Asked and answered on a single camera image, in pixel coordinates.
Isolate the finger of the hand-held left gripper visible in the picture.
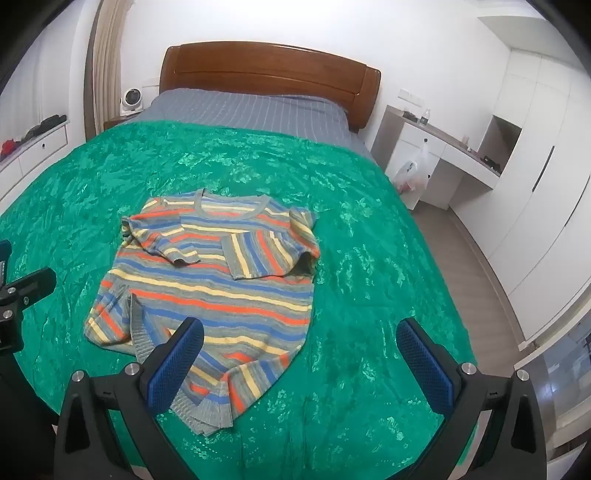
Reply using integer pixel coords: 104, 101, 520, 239
6, 267, 57, 306

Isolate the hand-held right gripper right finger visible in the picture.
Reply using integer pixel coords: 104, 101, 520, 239
396, 318, 548, 480

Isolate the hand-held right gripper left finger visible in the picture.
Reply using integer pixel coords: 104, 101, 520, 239
54, 316, 205, 480

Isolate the striped knit sweater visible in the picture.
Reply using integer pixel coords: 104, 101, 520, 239
83, 188, 321, 437

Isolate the dark clothes pile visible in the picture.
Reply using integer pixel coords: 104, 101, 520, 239
21, 114, 68, 141

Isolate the green floral blanket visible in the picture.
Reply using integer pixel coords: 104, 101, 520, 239
0, 119, 478, 480

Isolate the white drawer cabinet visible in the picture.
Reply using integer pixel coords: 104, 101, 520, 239
0, 121, 70, 204

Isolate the wooden nightstand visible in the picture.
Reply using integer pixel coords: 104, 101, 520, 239
102, 115, 137, 132

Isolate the white plastic bag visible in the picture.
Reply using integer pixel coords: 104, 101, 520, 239
392, 141, 432, 195

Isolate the small white fan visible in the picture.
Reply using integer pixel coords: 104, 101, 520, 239
117, 87, 144, 115

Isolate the white built-in desk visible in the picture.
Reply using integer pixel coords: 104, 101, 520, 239
372, 105, 504, 210

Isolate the white wardrobe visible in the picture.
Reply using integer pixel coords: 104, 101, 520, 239
450, 14, 591, 344

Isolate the beige curtain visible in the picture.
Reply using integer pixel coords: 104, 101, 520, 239
84, 0, 134, 141

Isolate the grey checked bedsheet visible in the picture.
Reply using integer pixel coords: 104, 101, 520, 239
131, 88, 372, 160

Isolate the wooden bed headboard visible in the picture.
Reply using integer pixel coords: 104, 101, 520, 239
159, 42, 382, 134

